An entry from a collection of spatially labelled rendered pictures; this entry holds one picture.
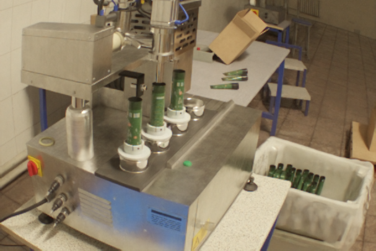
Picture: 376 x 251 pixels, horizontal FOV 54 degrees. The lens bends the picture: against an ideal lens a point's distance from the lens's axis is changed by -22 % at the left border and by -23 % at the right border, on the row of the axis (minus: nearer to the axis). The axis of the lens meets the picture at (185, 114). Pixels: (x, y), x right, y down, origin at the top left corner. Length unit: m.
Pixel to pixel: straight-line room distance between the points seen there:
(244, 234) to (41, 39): 0.80
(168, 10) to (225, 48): 1.81
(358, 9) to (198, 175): 10.29
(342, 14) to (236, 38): 8.58
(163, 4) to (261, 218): 0.73
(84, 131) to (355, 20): 10.41
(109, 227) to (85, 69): 0.39
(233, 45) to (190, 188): 1.84
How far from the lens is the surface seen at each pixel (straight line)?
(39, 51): 1.03
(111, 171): 0.99
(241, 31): 2.70
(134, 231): 1.03
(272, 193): 1.50
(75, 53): 0.95
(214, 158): 1.10
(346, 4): 11.11
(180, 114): 1.15
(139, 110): 0.94
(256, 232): 1.30
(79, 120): 1.00
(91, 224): 1.11
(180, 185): 0.98
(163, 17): 0.97
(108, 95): 1.33
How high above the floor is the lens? 1.54
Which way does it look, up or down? 23 degrees down
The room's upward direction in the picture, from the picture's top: 5 degrees clockwise
